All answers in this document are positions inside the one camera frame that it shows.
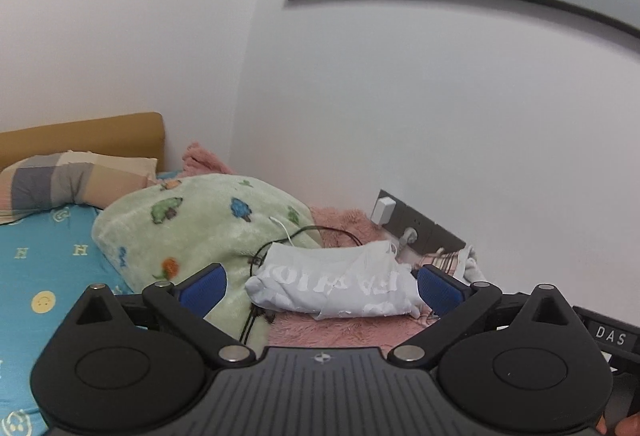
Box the teal patterned bed sheet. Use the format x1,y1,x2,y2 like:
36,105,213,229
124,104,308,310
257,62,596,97
1,184,154,435

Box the plaid cloth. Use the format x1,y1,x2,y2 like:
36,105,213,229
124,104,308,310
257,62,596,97
412,245,486,285

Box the black cable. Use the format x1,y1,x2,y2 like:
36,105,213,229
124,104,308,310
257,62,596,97
238,225,367,346

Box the patchwork grey beige pillow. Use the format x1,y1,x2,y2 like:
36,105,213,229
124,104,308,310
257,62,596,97
1,151,157,225

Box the white charger adapter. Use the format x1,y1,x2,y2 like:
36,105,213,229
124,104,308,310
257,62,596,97
369,196,397,226

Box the mustard yellow headboard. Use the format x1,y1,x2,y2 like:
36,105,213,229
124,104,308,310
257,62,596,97
0,112,165,171

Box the green cartoon fleece blanket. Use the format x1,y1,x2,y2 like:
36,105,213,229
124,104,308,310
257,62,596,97
92,174,321,338

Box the pink fuzzy blanket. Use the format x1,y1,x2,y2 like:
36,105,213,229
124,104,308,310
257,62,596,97
180,141,442,350

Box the white charging cable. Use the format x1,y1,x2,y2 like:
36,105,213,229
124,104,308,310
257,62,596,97
268,215,294,247

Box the white t-shirt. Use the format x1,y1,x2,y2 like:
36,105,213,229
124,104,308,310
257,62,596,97
245,240,425,320

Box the person's right hand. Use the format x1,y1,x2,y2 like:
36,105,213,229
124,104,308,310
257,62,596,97
596,413,640,436

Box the grey wall power strip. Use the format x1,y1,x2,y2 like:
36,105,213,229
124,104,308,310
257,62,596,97
378,189,466,256

